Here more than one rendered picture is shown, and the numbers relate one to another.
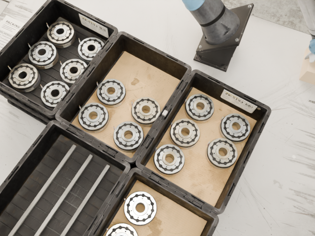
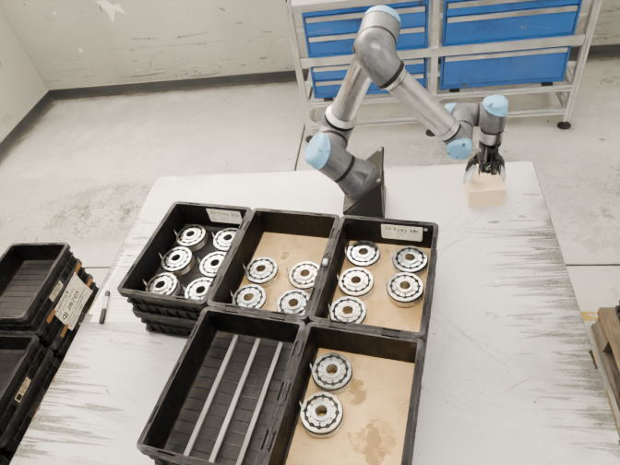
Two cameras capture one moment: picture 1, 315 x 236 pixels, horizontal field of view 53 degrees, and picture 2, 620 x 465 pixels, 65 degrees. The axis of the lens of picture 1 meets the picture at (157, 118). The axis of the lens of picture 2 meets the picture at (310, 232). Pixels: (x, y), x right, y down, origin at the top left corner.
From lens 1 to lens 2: 0.53 m
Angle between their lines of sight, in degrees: 23
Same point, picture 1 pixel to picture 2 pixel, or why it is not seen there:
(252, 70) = (413, 214)
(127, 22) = not seen: hidden behind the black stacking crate
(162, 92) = (318, 256)
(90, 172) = (262, 357)
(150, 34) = not seen: hidden behind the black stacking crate
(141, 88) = (293, 258)
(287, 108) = (468, 237)
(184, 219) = (388, 371)
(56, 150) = (217, 347)
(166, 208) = (363, 365)
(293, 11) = not seen: hidden behind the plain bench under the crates
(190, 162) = (373, 311)
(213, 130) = (387, 272)
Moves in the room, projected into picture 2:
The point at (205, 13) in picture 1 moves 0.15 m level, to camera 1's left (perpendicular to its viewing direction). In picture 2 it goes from (335, 166) to (292, 174)
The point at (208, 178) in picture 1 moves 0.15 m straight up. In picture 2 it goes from (400, 320) to (399, 287)
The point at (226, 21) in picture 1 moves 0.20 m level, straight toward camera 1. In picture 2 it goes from (360, 167) to (357, 207)
